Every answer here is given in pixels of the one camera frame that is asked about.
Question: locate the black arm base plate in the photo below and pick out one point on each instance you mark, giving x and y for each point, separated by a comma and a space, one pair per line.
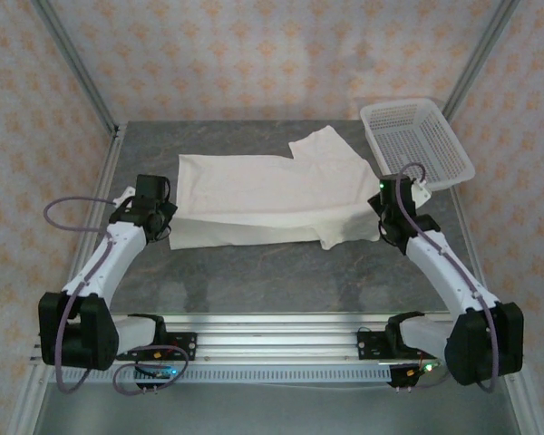
369, 345
183, 345

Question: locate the white t-shirt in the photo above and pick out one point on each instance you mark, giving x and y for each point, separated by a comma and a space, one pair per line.
263, 195

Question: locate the aluminium frame post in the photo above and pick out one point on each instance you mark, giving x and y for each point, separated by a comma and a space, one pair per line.
79, 63
479, 54

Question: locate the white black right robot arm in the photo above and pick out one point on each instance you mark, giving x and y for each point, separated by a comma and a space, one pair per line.
440, 267

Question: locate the white perforated plastic basket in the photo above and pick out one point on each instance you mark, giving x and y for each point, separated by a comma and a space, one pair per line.
417, 140

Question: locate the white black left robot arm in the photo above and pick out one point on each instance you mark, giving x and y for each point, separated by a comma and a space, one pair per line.
113, 258

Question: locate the aluminium mounting rail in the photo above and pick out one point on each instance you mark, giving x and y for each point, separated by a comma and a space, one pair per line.
276, 340

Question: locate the small green-lit circuit board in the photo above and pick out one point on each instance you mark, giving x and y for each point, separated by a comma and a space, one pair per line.
158, 372
424, 369

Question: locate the grey metal sheet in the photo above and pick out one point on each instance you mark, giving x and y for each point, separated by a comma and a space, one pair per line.
276, 412

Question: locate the aluminium table side rail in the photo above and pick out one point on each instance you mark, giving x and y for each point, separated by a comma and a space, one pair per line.
112, 154
469, 240

